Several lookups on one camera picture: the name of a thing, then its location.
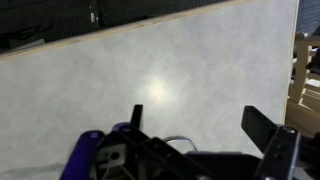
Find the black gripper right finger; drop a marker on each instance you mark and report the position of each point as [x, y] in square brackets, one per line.
[258, 128]

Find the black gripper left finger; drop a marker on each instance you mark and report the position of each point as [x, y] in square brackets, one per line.
[136, 116]

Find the light wooden chair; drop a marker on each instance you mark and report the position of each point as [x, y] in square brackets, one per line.
[302, 66]

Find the black background equipment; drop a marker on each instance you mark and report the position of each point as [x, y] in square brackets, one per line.
[66, 16]

